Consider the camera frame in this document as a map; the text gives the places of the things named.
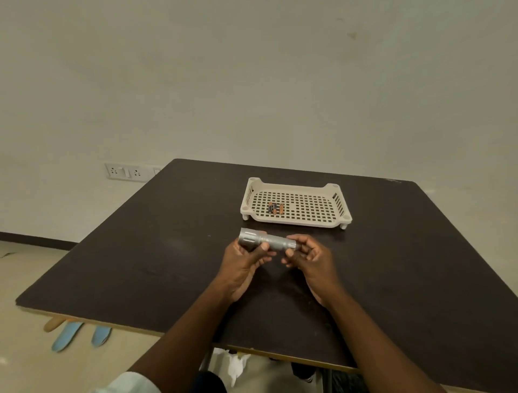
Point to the beige perforated plastic tray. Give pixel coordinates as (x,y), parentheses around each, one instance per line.
(297,204)

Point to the dark baseboard strip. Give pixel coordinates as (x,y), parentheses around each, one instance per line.
(36,240)

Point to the person's right hand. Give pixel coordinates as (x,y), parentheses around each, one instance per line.
(317,271)

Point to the blue slipper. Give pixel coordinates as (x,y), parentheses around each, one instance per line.
(66,337)
(101,336)

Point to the tan sandal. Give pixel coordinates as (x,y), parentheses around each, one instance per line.
(54,324)

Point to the white wall socket panel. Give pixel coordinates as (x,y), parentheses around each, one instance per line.
(129,172)

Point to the person's left thumb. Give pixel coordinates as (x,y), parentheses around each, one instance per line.
(263,252)

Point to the white shirt sleeve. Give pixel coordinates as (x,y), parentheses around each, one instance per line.
(129,384)

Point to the person's right thumb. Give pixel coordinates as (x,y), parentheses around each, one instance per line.
(291,252)

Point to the person's right forearm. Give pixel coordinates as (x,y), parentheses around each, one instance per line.
(376,352)

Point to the dark trousers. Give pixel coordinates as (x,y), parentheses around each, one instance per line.
(208,384)

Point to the person's left hand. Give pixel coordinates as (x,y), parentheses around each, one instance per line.
(238,271)

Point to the silver metal flashlight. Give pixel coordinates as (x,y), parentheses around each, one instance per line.
(273,241)

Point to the person's left forearm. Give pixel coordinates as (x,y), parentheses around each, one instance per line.
(186,344)

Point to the black shoe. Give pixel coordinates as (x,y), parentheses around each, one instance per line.
(303,371)

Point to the white crumpled cloth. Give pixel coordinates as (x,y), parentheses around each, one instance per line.
(232,362)

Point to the metal table leg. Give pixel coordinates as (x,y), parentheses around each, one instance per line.
(206,359)
(327,381)

